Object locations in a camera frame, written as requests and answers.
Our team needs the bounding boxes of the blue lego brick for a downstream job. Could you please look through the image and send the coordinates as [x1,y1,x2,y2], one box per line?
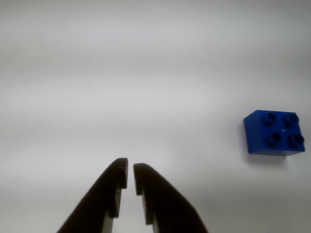
[243,110,306,158]

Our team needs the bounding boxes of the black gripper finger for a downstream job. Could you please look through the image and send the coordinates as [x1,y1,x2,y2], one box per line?
[133,163,209,233]
[56,157,129,233]

